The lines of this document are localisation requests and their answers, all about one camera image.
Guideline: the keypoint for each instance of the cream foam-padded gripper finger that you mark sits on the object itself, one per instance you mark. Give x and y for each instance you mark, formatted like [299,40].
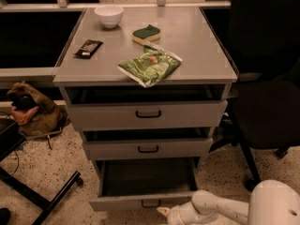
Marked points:
[164,211]

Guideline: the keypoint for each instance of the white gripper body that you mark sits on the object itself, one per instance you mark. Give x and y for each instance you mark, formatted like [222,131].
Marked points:
[173,217]

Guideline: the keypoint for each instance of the grey bottom drawer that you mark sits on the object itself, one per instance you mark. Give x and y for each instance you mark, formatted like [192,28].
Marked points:
[144,183]

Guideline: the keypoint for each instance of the grey drawer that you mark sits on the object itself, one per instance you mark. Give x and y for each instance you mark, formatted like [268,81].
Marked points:
[134,107]
[146,143]
[144,183]

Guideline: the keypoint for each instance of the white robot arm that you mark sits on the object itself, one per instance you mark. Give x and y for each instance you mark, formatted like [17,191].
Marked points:
[271,203]

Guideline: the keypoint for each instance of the grey middle drawer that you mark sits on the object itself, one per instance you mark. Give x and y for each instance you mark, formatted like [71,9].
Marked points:
[146,143]

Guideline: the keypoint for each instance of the grey top drawer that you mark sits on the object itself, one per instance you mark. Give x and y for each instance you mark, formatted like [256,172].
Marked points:
[134,107]

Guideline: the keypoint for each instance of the grey drawer cabinet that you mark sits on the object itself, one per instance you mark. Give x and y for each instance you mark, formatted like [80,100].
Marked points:
[184,31]

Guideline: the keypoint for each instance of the green chips bag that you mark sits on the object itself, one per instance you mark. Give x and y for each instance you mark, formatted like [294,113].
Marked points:
[153,66]

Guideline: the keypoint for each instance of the brown backpack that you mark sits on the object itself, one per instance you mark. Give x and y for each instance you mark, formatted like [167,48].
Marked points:
[37,115]

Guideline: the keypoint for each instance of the green yellow sponge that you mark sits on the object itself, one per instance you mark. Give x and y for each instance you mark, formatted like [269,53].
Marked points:
[149,33]

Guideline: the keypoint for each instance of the black snack bar wrapper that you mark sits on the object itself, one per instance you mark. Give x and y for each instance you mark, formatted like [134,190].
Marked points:
[88,49]

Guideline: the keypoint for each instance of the white ceramic bowl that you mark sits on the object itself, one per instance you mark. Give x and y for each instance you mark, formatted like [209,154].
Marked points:
[109,15]

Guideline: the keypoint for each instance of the black office chair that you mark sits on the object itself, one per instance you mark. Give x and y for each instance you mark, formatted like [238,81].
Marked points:
[264,43]

